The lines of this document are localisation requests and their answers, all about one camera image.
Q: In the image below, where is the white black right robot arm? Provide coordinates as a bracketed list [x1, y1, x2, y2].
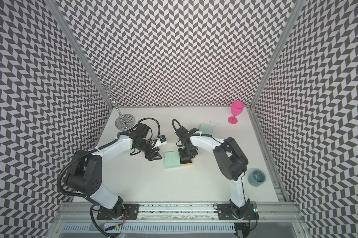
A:
[174, 126, 250, 209]

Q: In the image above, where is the aluminium right corner post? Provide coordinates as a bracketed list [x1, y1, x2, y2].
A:
[249, 0, 307, 110]

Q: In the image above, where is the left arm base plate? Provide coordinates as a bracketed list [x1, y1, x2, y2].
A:
[97, 203, 140, 221]

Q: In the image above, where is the aluminium corner post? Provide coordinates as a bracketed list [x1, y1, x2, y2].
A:
[249, 0, 307, 110]
[44, 0, 113, 109]

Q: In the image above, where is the pink plastic wine glass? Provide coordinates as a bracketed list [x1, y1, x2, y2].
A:
[228, 101, 245, 125]

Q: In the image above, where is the grey-blue small bowl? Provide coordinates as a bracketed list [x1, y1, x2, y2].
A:
[247, 169, 266, 187]

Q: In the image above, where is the aluminium left corner post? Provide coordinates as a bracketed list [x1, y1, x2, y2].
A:
[44, 0, 113, 109]

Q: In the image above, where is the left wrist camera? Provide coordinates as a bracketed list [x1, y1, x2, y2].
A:
[154, 135, 167, 148]

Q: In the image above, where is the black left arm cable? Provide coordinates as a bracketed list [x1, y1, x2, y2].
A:
[137, 117, 161, 143]

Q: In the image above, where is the aluminium front rail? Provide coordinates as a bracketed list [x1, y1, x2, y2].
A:
[45, 202, 311, 238]

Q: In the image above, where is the mint drawer-style jewelry box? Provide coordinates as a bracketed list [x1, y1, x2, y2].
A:
[199, 124, 214, 135]

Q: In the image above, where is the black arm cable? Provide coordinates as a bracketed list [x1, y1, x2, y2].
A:
[171, 118, 183, 134]
[137, 117, 161, 143]

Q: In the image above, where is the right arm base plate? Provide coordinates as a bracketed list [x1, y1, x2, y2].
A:
[213, 203, 259, 221]

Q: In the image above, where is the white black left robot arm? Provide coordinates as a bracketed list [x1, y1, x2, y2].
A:
[58, 123, 167, 213]

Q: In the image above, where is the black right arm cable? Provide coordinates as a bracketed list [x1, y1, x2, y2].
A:
[171, 118, 183, 134]

